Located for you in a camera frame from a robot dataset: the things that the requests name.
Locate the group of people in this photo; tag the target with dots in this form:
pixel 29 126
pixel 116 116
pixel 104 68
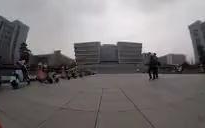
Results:
pixel 153 66

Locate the low grey building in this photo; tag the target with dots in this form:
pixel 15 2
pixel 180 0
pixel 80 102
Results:
pixel 172 59

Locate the row of parked scooters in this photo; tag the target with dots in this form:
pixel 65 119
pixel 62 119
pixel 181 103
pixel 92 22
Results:
pixel 20 76

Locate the low brown building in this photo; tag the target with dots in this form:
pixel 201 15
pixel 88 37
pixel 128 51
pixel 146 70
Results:
pixel 53 59

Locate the tall grey building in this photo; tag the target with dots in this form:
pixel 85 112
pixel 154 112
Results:
pixel 203 38
pixel 5 38

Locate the wide grey central building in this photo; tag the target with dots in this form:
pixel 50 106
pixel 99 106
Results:
pixel 108 52

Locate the dark tree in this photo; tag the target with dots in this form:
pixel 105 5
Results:
pixel 24 52

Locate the grey paved plaza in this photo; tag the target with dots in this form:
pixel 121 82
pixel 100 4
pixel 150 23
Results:
pixel 123 100

